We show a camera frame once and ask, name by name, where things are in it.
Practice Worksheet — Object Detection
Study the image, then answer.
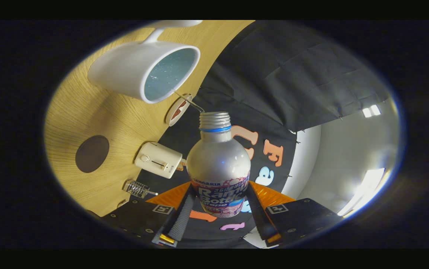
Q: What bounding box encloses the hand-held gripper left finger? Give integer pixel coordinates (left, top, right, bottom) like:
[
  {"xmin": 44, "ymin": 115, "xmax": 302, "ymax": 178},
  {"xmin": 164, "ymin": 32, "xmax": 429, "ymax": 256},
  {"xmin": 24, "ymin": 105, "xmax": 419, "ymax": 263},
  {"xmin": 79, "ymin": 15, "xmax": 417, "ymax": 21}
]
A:
[{"xmin": 102, "ymin": 182, "xmax": 196, "ymax": 248}]

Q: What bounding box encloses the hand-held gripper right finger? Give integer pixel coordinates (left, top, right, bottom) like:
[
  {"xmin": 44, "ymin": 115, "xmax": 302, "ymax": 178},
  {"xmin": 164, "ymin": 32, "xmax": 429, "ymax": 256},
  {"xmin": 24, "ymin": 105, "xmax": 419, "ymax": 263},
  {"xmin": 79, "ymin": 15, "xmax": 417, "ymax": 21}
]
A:
[{"xmin": 245, "ymin": 180, "xmax": 343, "ymax": 247}]

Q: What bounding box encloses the silver juice bottle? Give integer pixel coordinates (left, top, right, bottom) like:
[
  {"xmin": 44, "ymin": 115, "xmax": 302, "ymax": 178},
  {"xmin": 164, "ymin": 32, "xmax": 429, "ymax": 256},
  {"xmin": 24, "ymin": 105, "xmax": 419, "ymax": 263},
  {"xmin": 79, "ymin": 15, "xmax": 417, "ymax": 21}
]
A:
[{"xmin": 186, "ymin": 111, "xmax": 251, "ymax": 218}]

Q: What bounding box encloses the round brown coaster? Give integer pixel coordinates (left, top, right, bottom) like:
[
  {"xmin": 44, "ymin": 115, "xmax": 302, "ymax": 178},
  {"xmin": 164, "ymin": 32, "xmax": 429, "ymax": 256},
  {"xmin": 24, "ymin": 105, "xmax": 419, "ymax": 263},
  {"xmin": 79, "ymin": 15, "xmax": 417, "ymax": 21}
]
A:
[{"xmin": 75, "ymin": 135, "xmax": 110, "ymax": 173}]

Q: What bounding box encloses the white cup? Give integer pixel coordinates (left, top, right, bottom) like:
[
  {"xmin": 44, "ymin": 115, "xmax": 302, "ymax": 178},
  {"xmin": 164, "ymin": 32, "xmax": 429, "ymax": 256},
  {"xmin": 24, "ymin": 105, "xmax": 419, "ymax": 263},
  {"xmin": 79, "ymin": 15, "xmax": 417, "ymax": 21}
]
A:
[{"xmin": 87, "ymin": 21, "xmax": 203, "ymax": 104}]

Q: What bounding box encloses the white toaster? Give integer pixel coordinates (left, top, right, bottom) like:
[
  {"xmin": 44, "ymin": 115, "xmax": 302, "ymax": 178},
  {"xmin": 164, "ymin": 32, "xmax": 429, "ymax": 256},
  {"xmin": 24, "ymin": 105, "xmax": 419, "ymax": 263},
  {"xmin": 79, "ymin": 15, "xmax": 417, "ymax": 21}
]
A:
[{"xmin": 134, "ymin": 142, "xmax": 187, "ymax": 179}]

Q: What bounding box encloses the small plate with red food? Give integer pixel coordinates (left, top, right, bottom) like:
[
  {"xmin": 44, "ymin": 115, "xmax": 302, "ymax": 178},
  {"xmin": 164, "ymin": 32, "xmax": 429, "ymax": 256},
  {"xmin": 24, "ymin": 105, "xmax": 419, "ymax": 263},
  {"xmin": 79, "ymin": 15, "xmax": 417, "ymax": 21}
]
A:
[{"xmin": 165, "ymin": 93, "xmax": 193, "ymax": 127}]

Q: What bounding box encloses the wooden table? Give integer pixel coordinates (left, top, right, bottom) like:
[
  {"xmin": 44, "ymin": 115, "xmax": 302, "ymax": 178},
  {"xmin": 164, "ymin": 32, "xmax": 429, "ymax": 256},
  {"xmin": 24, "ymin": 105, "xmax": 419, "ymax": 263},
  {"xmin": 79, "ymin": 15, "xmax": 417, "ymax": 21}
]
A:
[{"xmin": 44, "ymin": 21, "xmax": 254, "ymax": 217}]

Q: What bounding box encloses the ceiling tube light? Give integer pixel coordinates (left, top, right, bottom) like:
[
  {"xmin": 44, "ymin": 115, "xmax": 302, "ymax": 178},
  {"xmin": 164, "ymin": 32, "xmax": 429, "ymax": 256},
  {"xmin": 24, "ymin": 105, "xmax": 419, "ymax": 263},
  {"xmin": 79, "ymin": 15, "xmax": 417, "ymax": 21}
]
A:
[{"xmin": 362, "ymin": 105, "xmax": 382, "ymax": 118}]

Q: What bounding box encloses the glass cup with wire holder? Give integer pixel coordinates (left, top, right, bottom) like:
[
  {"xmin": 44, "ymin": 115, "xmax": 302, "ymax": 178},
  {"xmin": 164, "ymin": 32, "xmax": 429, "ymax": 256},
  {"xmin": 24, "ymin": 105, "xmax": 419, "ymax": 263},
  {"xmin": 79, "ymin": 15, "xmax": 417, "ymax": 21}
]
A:
[{"xmin": 123, "ymin": 179, "xmax": 159, "ymax": 199}]

